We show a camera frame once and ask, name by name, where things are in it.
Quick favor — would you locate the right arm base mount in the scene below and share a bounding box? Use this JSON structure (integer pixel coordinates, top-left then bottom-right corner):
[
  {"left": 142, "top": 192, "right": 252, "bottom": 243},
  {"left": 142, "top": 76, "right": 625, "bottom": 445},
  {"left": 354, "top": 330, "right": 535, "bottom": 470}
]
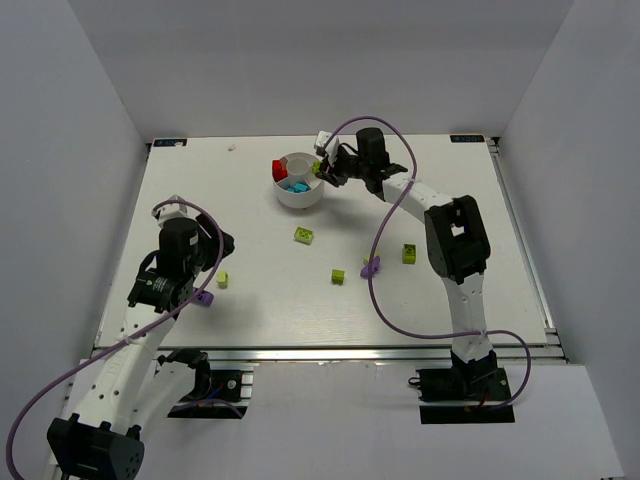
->
[{"left": 408, "top": 368, "right": 515, "bottom": 425}]

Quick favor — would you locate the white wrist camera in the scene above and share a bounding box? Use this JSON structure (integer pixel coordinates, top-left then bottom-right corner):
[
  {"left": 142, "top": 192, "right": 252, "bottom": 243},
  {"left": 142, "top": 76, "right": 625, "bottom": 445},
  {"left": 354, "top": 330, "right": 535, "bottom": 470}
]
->
[
  {"left": 151, "top": 195, "right": 189, "bottom": 228},
  {"left": 314, "top": 131, "right": 340, "bottom": 157}
]

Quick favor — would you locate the white round divided container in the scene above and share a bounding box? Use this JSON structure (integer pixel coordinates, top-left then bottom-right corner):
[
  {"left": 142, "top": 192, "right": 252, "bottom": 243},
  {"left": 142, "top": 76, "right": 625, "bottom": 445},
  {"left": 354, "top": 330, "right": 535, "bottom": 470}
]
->
[{"left": 271, "top": 152, "right": 324, "bottom": 210}]

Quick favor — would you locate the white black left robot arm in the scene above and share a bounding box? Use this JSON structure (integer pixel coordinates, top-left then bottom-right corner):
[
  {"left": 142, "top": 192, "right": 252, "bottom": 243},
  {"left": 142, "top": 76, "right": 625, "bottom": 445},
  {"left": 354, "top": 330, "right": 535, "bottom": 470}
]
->
[{"left": 47, "top": 214, "right": 234, "bottom": 479}]

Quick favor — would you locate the small lime lego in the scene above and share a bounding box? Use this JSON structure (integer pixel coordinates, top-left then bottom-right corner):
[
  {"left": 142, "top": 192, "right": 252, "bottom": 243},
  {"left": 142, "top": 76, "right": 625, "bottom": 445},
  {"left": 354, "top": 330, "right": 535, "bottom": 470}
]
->
[{"left": 216, "top": 271, "right": 229, "bottom": 289}]

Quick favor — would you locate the purple lego brick left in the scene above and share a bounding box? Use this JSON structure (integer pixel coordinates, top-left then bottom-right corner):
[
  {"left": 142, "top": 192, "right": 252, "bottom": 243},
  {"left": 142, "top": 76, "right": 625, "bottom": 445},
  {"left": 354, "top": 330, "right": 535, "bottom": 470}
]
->
[{"left": 193, "top": 290, "right": 214, "bottom": 308}]

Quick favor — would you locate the red lego inside container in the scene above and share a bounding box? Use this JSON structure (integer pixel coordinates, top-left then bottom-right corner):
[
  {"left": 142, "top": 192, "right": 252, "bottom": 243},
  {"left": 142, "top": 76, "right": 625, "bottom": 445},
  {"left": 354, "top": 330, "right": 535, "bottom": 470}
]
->
[{"left": 272, "top": 170, "right": 287, "bottom": 182}]

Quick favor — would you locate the purple half-round lego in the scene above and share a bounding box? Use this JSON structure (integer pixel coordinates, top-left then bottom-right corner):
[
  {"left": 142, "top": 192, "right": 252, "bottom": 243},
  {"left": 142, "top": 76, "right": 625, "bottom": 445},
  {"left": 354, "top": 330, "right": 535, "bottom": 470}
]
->
[{"left": 360, "top": 256, "right": 381, "bottom": 279}]

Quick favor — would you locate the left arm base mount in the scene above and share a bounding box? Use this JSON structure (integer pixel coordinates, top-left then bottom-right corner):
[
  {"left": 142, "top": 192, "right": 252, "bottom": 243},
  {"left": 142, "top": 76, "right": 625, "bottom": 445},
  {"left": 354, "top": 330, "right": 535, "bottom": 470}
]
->
[{"left": 168, "top": 368, "right": 253, "bottom": 420}]

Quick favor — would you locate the small lime lego brick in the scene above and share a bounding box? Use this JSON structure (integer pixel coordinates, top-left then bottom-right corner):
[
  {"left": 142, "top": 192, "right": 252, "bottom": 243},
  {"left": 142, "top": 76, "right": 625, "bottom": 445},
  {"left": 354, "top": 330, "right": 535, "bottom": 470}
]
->
[{"left": 331, "top": 269, "right": 345, "bottom": 285}]

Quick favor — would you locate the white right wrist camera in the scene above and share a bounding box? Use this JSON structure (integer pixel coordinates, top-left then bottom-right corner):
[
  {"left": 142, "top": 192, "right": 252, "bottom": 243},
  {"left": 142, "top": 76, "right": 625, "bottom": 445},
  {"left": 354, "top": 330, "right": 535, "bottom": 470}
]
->
[{"left": 314, "top": 131, "right": 340, "bottom": 157}]

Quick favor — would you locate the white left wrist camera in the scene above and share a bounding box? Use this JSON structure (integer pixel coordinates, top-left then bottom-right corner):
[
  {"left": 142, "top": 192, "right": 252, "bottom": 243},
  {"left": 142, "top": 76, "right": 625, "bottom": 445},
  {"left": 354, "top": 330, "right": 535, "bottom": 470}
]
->
[{"left": 151, "top": 195, "right": 189, "bottom": 228}]

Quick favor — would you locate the light green upturned lego brick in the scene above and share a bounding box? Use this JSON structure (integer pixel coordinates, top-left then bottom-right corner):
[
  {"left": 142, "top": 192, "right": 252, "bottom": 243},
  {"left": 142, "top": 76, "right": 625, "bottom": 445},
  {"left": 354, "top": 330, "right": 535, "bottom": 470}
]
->
[{"left": 294, "top": 227, "right": 314, "bottom": 245}]

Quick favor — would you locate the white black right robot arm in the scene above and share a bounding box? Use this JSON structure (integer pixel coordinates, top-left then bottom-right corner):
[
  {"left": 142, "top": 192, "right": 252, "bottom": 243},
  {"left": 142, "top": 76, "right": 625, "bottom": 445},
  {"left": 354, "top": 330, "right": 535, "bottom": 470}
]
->
[{"left": 314, "top": 127, "right": 497, "bottom": 393}]

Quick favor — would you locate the red lego brick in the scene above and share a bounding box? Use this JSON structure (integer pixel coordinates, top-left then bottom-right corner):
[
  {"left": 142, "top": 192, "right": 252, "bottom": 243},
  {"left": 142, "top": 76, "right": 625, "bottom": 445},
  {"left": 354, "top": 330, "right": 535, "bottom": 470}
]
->
[{"left": 272, "top": 160, "right": 287, "bottom": 172}]

